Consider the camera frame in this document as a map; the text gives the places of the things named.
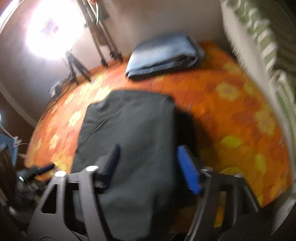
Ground dark green pants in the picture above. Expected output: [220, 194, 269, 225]
[72, 90, 197, 240]

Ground white clip-on desk lamp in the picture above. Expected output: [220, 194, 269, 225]
[0, 124, 22, 148]

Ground blue plastic chair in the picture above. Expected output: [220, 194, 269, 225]
[0, 134, 18, 166]

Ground orange floral bed cover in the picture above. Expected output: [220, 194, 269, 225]
[24, 41, 292, 235]

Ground black power adapter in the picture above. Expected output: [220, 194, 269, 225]
[49, 81, 62, 98]

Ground small black tripod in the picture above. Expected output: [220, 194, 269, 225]
[65, 51, 92, 85]

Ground folded blue jeans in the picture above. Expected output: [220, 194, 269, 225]
[125, 32, 205, 80]

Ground colourful cloth on tripod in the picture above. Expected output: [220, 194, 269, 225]
[89, 0, 110, 24]

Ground green white patterned blanket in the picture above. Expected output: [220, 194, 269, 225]
[219, 0, 296, 144]

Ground black cable with inline switch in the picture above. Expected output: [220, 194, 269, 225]
[45, 71, 79, 112]

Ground bright ring light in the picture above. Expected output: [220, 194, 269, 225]
[25, 1, 85, 60]

